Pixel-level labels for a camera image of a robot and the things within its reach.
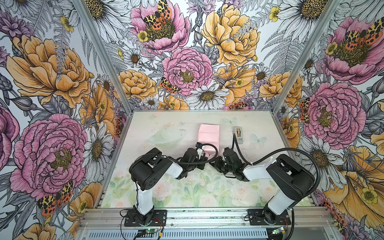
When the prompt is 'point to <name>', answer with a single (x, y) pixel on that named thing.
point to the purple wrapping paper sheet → (209, 134)
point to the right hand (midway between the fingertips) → (210, 167)
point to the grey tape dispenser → (238, 130)
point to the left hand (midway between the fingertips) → (206, 162)
